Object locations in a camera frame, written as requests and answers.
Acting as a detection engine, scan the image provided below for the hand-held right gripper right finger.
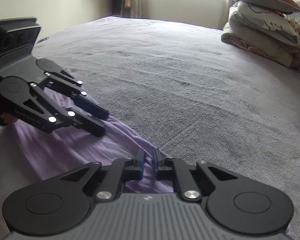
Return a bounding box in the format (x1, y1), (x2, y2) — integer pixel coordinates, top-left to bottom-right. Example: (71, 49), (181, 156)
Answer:
(153, 149), (240, 202)

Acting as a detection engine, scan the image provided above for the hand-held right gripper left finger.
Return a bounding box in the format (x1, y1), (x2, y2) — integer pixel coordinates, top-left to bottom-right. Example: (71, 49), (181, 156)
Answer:
(61, 149), (143, 202)

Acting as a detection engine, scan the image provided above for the purple shirt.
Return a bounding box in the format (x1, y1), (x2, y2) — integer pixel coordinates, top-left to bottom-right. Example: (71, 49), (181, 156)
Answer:
(11, 67), (180, 195)

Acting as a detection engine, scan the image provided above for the bed with grey sheet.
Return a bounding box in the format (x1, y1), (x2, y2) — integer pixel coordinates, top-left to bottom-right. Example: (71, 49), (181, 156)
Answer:
(0, 16), (300, 240)

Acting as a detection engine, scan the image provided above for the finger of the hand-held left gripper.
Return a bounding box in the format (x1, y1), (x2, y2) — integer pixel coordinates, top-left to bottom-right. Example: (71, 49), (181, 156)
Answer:
(13, 82), (106, 137)
(40, 68), (110, 120)

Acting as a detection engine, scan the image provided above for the folded grey quilt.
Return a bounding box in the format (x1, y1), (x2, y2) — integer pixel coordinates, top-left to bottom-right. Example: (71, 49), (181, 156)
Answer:
(220, 1), (300, 68)

